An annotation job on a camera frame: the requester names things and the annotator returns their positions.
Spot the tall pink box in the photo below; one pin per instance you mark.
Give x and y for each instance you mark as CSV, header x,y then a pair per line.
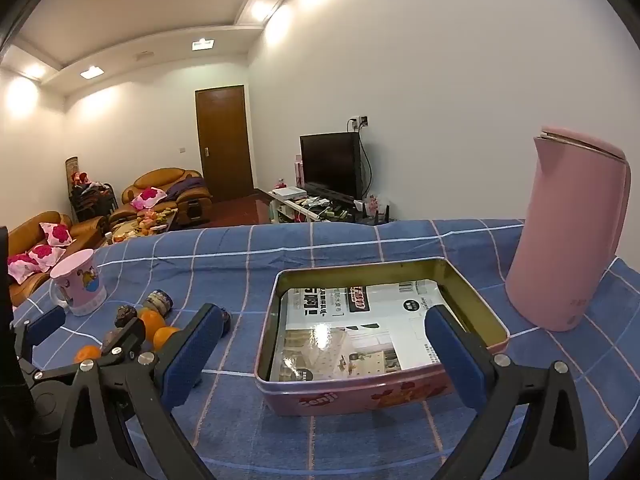
x,y
299,172

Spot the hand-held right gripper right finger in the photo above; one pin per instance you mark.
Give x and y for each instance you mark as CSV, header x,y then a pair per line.
x,y
455,360

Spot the black router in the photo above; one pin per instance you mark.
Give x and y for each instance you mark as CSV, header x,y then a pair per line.
x,y
381,216

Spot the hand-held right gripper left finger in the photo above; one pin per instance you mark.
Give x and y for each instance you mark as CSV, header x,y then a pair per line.
x,y
192,355

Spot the pink tin box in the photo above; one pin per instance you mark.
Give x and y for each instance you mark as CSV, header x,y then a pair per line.
x,y
325,400

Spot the purple blanket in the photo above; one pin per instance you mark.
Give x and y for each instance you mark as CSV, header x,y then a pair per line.
x,y
187,185

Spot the coffee table with snacks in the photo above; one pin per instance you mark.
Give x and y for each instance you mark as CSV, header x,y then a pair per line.
x,y
145,225

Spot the orange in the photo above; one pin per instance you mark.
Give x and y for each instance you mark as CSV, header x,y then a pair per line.
x,y
150,321
86,352
165,337

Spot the pink floral pillow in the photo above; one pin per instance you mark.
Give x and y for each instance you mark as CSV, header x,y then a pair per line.
x,y
57,234
45,256
20,266
148,197

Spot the blue plaid cloth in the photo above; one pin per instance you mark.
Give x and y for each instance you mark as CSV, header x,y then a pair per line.
x,y
350,245

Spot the pink plastic bag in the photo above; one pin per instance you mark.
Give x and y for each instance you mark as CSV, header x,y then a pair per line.
x,y
372,205

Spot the square ceiling light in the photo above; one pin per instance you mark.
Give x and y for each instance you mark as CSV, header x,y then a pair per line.
x,y
203,43
91,72

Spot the white flat box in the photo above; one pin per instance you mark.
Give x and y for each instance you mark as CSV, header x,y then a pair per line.
x,y
289,193

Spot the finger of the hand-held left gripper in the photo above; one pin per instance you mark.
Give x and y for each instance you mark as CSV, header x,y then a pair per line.
x,y
127,335
47,322

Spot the white television stand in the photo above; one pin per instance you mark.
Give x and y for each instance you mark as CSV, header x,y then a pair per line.
x,y
287,206

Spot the brown leather sofa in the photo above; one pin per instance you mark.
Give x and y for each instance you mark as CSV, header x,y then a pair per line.
x,y
85,232

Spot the pink cartoon mug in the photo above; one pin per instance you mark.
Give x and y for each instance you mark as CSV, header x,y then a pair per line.
x,y
80,285

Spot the brown wooden door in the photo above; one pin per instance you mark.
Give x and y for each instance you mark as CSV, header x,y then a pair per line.
x,y
225,145

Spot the printed paper liner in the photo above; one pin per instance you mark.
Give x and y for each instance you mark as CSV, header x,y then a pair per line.
x,y
350,330

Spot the wall socket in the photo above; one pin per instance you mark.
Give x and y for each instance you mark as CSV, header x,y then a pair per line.
x,y
361,122

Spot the dark mangosteen fruit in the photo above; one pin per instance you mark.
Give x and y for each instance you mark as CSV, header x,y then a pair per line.
x,y
125,315

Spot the brown leather armchair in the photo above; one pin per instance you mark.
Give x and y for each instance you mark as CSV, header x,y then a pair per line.
x,y
190,205

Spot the black rack with clothes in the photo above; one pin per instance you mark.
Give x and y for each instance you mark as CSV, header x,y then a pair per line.
x,y
92,202

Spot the pink kettle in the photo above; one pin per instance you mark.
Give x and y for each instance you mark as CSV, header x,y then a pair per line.
x,y
565,235

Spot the black television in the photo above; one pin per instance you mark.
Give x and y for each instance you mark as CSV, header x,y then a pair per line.
x,y
330,165

